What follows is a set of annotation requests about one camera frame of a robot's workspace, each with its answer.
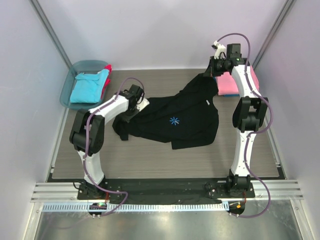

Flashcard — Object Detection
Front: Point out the black t shirt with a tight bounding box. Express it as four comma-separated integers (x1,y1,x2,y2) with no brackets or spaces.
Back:
112,73,219,150

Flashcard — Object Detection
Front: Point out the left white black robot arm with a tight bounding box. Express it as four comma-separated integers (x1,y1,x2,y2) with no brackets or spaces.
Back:
69,84,149,200

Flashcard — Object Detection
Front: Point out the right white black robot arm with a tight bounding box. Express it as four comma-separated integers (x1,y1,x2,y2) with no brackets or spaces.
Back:
204,41,268,198

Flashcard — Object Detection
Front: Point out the pink folded t shirt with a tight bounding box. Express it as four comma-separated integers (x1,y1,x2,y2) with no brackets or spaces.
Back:
216,65,262,98

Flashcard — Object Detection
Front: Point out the blue folded t shirt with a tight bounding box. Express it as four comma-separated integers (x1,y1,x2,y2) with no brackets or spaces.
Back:
223,94,239,98

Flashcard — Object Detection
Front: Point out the light blue t shirt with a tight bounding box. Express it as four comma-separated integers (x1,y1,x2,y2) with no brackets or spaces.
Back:
70,69,110,104

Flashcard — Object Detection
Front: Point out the red t shirt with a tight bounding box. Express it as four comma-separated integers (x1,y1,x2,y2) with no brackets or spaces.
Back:
100,64,112,99

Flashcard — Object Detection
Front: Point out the teal plastic basket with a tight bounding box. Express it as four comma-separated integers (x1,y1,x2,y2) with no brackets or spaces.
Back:
59,60,108,110

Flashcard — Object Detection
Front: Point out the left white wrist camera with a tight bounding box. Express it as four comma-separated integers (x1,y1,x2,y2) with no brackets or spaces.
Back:
136,98,150,112

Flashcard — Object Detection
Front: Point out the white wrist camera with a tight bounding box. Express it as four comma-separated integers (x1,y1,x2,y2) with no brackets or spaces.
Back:
136,98,150,112
212,40,227,59

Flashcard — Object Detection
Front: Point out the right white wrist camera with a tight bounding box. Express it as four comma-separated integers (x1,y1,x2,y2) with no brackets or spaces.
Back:
212,40,227,59

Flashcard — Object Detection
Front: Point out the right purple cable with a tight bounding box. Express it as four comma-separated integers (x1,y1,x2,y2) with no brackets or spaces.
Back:
214,32,276,218

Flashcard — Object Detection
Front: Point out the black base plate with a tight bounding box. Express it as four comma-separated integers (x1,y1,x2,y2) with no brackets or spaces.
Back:
75,178,256,205

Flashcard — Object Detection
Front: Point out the right aluminium corner post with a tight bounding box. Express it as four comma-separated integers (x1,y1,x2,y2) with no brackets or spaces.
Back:
252,0,296,70

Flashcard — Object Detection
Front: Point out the aluminium corner post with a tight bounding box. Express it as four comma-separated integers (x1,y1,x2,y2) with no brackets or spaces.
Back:
29,0,72,69
252,0,296,70

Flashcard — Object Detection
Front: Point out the white slotted cable duct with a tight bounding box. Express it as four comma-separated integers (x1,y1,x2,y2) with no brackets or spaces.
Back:
42,201,229,213

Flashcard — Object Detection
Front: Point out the aluminium rail beam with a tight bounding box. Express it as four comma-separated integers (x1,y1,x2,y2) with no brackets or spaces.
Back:
31,179,304,202

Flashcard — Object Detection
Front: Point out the left aluminium corner post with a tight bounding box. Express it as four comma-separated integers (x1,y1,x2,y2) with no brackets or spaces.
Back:
29,0,72,69

